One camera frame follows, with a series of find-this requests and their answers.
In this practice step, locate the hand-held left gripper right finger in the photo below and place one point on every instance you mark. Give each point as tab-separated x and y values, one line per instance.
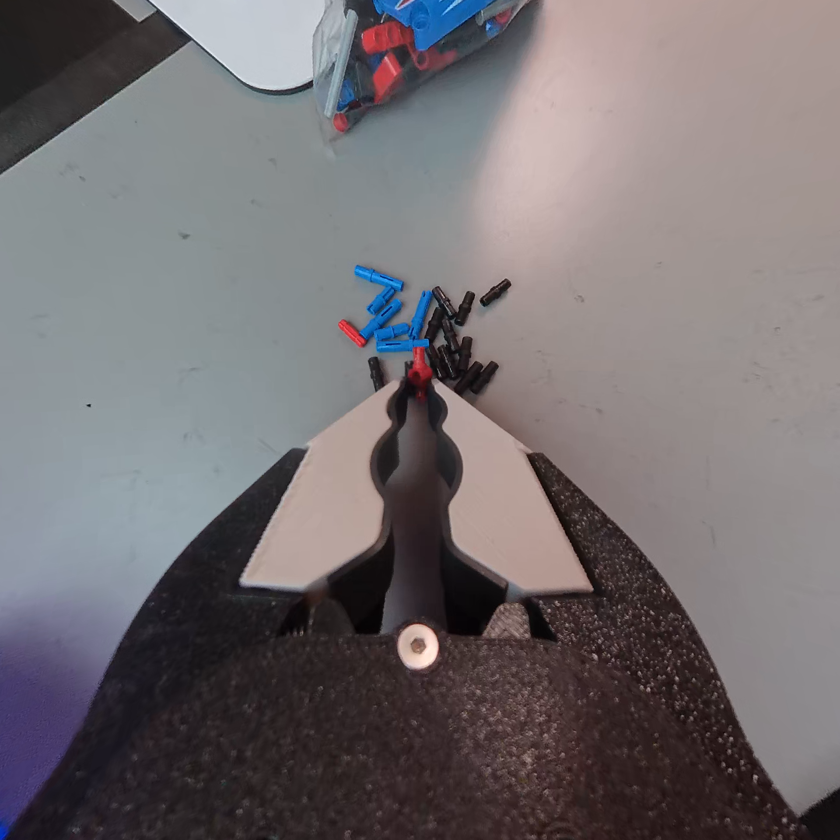
518	518

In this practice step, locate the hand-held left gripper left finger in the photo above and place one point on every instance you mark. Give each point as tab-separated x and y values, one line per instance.
315	518

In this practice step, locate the red cross connector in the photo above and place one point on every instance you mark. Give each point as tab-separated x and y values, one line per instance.
418	375

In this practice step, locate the pile of small toy pins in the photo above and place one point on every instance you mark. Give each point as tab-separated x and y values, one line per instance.
394	331

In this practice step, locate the grey desk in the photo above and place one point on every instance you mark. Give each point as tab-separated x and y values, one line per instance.
656	328

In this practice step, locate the white monitor stand base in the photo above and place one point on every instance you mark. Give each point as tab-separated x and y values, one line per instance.
262	46

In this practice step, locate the large bag of toy bricks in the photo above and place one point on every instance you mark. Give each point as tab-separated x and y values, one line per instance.
420	39

